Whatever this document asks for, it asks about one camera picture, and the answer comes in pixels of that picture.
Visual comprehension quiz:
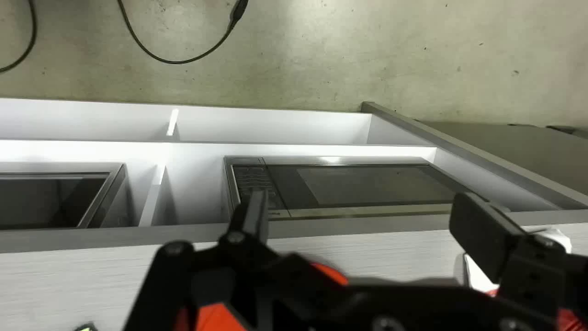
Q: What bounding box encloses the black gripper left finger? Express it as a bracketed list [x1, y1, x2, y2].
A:
[125, 188, 274, 331]

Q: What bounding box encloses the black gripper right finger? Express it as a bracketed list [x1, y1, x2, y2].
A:
[449, 191, 588, 322]

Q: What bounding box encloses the crumpled white cloth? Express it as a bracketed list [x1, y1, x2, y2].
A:
[526, 224, 576, 254]

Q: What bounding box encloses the white sink counter unit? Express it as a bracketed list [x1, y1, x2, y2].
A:
[0, 98, 588, 256]

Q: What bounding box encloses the thin black cable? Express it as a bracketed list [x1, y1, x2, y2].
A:
[0, 0, 39, 76]
[116, 0, 252, 66]

